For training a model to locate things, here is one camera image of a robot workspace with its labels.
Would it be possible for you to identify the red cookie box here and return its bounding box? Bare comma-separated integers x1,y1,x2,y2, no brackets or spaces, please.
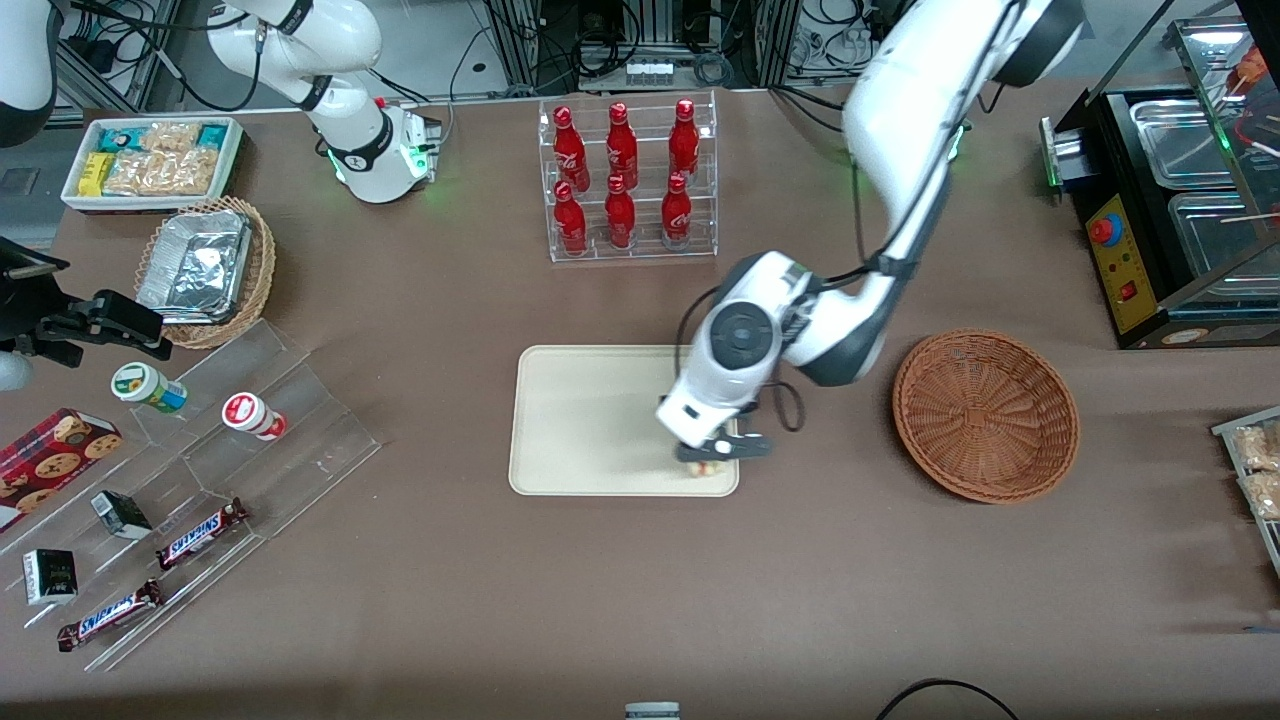
0,407,124,534

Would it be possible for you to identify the black food warmer appliance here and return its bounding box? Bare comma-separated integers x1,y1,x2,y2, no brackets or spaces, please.
1039,15,1280,351

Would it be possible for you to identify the green label yogurt cup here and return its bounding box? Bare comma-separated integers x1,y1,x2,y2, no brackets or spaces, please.
111,362,189,415

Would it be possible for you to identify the black looped cable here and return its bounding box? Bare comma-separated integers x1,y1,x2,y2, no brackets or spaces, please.
876,677,1021,720

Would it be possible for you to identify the stainless steel pan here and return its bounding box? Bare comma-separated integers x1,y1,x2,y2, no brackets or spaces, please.
1168,190,1280,293
1128,96,1236,189

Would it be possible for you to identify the white rectangular snack bin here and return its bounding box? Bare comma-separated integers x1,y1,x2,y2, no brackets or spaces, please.
60,116,246,214

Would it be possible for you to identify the small black white box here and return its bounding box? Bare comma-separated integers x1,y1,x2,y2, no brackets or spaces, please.
23,549,79,607
91,490,153,542

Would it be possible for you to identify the clear acrylic bottle rack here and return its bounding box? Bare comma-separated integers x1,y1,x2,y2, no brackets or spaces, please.
538,90,719,264

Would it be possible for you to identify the beige rectangular tray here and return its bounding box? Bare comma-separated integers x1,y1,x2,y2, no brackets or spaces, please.
508,345,740,498

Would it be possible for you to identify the red label yogurt cup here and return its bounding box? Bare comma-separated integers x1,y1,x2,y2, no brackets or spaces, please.
221,392,289,442

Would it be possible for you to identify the aluminium foil container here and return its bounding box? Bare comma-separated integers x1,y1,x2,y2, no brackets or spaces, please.
136,209,253,326

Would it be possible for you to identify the brown snickers bar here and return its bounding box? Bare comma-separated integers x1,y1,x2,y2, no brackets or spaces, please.
156,497,250,572
56,579,165,653

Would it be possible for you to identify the brown round wicker basket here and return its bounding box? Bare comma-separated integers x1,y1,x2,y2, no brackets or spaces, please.
892,329,1081,504

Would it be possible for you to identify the grey metal snack tray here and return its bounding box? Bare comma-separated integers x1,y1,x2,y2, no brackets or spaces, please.
1211,404,1280,579

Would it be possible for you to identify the clear rice cracker packet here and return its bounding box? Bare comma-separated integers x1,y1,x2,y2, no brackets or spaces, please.
104,150,167,197
160,148,220,197
140,122,202,154

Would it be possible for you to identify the red cola bottle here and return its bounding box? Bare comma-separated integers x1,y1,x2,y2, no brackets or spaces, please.
661,173,693,249
553,106,591,193
604,175,637,251
553,180,589,256
668,98,701,183
606,102,639,191

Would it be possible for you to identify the light tan wicker basket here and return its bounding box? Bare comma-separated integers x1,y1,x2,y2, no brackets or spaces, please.
134,196,277,350

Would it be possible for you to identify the clear acrylic stepped shelf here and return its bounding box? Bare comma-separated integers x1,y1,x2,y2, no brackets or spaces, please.
0,319,383,673

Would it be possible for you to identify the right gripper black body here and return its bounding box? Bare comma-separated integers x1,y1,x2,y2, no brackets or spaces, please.
0,238,85,367

